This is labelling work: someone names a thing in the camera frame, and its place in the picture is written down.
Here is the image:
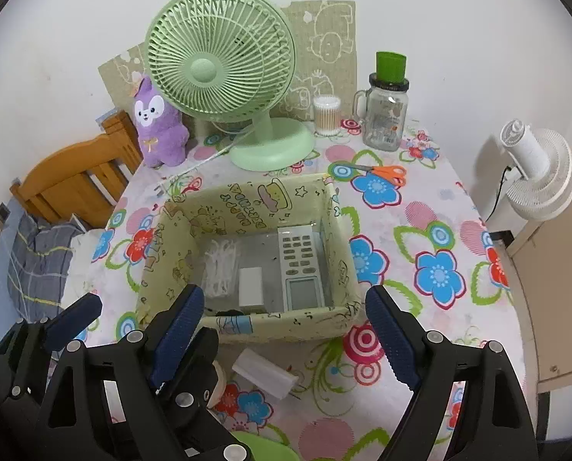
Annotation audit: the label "glass mug jar green lid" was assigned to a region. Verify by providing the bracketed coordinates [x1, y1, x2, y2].
[353, 51, 410, 153]

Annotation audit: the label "cotton swab jar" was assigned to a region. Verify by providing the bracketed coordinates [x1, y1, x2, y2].
[312, 96, 342, 136]

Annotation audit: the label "green heart shaped pad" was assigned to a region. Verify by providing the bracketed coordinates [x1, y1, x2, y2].
[228, 429, 299, 461]

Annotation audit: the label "white fan cable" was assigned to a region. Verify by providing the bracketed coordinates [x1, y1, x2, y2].
[154, 129, 258, 193]

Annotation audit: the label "white floor fan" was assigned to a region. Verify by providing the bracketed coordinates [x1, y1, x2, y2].
[488, 120, 572, 222]

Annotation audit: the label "printed cardboard panel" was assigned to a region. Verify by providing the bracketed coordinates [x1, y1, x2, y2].
[98, 0, 357, 126]

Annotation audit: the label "orange scissors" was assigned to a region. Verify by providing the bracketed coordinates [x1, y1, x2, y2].
[351, 163, 407, 188]

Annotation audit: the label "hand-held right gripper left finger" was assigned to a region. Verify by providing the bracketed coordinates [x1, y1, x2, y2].
[31, 285, 205, 461]

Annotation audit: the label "wooden chair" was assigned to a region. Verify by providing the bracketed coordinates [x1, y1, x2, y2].
[11, 110, 143, 229]

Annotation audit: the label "black fan cable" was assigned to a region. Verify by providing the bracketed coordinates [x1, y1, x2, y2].
[485, 166, 512, 222]

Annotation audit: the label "grey plaid blanket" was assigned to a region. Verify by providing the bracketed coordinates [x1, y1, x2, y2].
[6, 214, 85, 320]

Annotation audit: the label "small white box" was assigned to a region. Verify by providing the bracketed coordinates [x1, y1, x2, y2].
[239, 267, 265, 312]

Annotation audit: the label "green desk fan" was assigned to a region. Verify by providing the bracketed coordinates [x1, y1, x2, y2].
[144, 0, 316, 172]

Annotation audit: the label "beige bear-shaped mirror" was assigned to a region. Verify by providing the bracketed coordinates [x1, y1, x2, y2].
[204, 365, 228, 409]

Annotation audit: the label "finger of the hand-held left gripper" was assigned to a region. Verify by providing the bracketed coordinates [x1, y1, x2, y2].
[160, 327, 253, 461]
[0, 292, 103, 399]

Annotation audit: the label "white remote control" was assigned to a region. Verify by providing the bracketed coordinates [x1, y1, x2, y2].
[277, 225, 326, 312]

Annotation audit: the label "yellow printed storage box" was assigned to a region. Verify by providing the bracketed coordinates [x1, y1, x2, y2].
[136, 173, 366, 345]

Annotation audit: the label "purple plush toy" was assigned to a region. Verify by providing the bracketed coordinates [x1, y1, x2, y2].
[132, 76, 191, 169]

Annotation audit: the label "long white box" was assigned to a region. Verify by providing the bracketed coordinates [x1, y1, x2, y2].
[231, 348, 299, 400]

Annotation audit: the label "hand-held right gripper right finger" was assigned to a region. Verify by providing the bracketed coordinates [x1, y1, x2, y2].
[365, 285, 539, 461]

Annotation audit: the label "beige door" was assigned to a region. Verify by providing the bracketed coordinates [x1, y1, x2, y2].
[504, 96, 572, 392]

